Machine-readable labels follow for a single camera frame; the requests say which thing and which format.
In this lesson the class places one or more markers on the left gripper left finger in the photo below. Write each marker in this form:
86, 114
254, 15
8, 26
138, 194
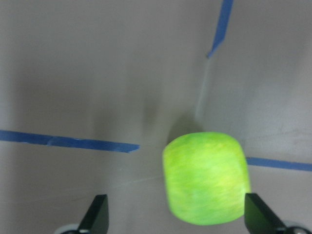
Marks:
96, 220

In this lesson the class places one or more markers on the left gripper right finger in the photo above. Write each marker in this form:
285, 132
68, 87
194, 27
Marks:
259, 218

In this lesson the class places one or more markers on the green apple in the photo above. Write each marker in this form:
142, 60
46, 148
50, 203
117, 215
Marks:
206, 178

